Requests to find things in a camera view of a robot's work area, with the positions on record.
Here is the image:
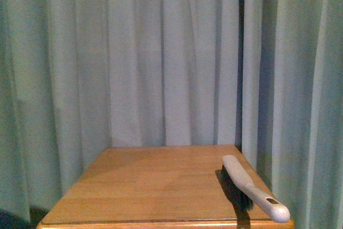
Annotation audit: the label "beige hand brush black bristles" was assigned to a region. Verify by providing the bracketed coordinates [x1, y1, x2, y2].
[221, 155, 290, 223]

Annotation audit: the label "wooden nightstand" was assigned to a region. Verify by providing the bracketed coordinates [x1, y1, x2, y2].
[38, 145, 295, 228]

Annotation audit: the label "grey-blue curtain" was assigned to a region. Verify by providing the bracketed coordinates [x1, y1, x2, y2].
[1, 0, 342, 228]

